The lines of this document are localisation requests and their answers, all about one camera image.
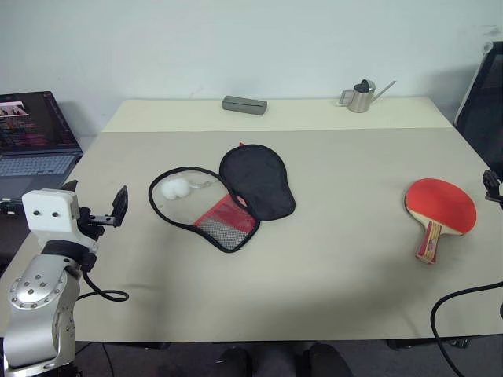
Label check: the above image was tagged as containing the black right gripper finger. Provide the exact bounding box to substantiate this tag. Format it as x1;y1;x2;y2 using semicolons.
482;169;501;198

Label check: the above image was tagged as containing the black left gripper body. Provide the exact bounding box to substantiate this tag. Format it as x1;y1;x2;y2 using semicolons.
76;206;119;247

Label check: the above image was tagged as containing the red table tennis paddle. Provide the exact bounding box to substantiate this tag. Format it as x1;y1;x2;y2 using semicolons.
403;178;478;265

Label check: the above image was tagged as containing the red black paddle case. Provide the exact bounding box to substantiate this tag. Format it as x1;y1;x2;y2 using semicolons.
148;143;297;254

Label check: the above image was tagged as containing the white pompom zipper charm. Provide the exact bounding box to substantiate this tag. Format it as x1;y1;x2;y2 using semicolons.
160;178;215;202

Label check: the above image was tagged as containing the open dark laptop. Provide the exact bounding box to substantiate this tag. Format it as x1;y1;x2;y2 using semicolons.
0;90;85;202

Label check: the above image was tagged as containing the black office chair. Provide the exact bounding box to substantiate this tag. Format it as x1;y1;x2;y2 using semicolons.
454;40;503;182

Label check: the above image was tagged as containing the small metal watering can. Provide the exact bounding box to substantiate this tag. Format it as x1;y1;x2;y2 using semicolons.
339;79;398;114

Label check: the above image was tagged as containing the grey rectangular box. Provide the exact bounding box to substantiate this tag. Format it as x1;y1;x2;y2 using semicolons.
221;94;269;116

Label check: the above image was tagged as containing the dark table base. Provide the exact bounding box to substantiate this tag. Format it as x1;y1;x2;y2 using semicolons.
386;338;473;350

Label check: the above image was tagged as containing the dark rounded shape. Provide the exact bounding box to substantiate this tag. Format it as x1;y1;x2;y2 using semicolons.
305;342;354;377
217;346;253;377

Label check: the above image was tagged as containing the beige table cloth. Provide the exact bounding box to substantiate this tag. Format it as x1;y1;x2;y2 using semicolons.
0;126;503;343

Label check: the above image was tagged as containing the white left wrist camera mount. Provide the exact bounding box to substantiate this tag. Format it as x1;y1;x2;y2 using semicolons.
21;188;100;253

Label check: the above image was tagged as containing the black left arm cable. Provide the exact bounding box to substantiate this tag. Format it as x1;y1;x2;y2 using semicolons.
76;266;130;303

